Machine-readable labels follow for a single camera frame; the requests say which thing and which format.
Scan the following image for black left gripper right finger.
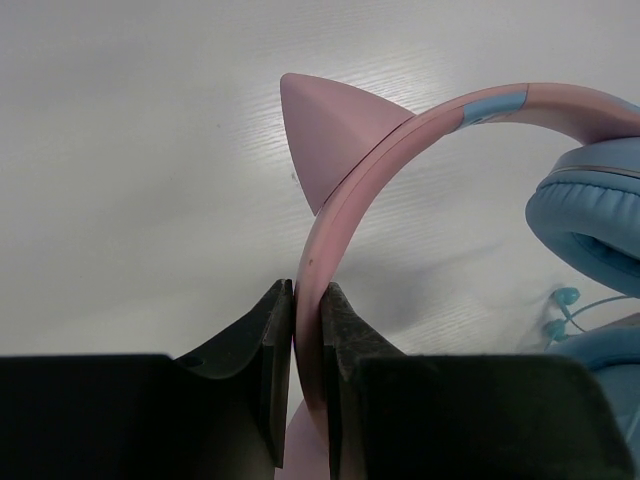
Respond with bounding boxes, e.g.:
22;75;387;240
321;284;635;479

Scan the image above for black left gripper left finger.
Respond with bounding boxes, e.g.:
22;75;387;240
1;280;293;479

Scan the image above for pink blue cat-ear headphones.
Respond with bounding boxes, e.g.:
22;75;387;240
280;73;639;479

